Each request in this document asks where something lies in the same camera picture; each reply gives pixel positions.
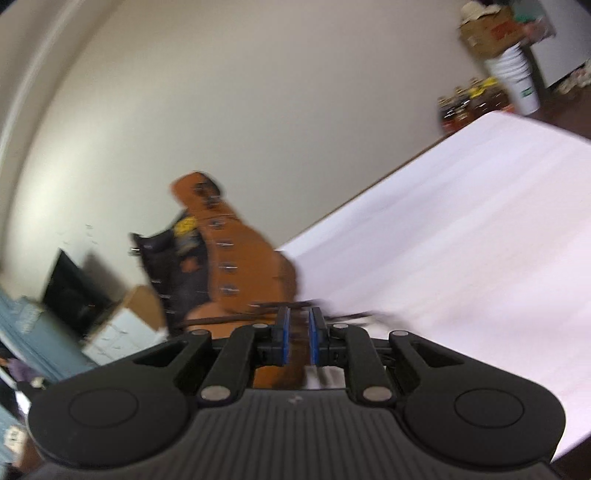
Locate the cooking oil bottles cluster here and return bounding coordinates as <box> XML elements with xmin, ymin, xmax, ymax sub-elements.
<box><xmin>437</xmin><ymin>77</ymin><xmax>515</xmax><ymax>136</ymax></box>

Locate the brown cardboard box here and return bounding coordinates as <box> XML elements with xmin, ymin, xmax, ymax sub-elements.
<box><xmin>459</xmin><ymin>2</ymin><xmax>526</xmax><ymax>59</ymax></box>

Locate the white wooden tv cabinet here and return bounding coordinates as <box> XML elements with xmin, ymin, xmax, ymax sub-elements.
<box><xmin>82</xmin><ymin>285</ymin><xmax>168</xmax><ymax>365</ymax></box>

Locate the black flat television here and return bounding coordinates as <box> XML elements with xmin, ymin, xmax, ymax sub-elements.
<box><xmin>42</xmin><ymin>250</ymin><xmax>114</xmax><ymax>338</ymax></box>

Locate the white plastic bucket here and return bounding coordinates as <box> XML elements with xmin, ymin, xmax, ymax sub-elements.
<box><xmin>484</xmin><ymin>44</ymin><xmax>541</xmax><ymax>116</ymax></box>

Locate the dark brown shoelace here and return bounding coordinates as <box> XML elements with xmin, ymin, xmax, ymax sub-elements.
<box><xmin>177</xmin><ymin>300</ymin><xmax>408</xmax><ymax>338</ymax></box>

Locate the tan leather boot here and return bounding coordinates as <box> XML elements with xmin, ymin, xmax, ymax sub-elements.
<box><xmin>128</xmin><ymin>171</ymin><xmax>309</xmax><ymax>391</ymax></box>

